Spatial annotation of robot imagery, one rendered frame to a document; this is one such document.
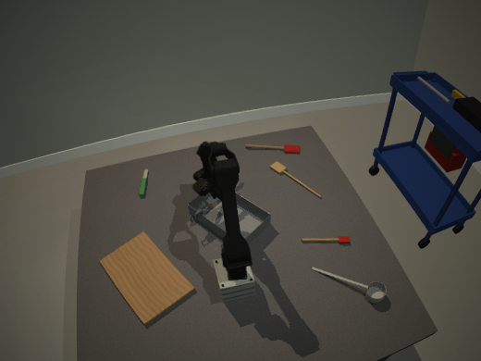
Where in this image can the grey ladle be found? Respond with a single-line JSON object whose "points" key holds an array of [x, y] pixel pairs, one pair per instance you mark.
{"points": [[375, 293]]}

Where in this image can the wooden board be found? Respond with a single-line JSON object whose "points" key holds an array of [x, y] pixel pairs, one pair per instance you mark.
{"points": [[146, 278]]}

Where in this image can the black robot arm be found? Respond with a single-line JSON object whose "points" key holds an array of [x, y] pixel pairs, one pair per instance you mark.
{"points": [[236, 253]]}

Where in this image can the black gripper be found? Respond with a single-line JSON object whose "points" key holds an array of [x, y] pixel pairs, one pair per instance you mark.
{"points": [[215, 192]]}

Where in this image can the red spatula with wooden handle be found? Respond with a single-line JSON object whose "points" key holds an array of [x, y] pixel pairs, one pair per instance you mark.
{"points": [[295, 149]]}

